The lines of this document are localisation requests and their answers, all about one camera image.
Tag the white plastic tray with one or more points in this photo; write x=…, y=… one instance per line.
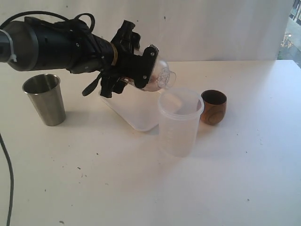
x=138, y=108

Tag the stainless steel cup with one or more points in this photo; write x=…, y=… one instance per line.
x=45, y=94

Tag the white left zip tie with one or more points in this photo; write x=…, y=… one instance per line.
x=7, y=46

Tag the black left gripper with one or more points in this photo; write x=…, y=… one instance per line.
x=125, y=40

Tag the frosted plastic container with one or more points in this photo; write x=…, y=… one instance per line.
x=179, y=114

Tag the clear shaker body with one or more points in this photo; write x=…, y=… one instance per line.
x=150, y=77

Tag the brown wooden cup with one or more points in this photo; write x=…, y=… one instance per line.
x=215, y=103

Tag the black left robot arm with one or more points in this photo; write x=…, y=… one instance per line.
x=34, y=44

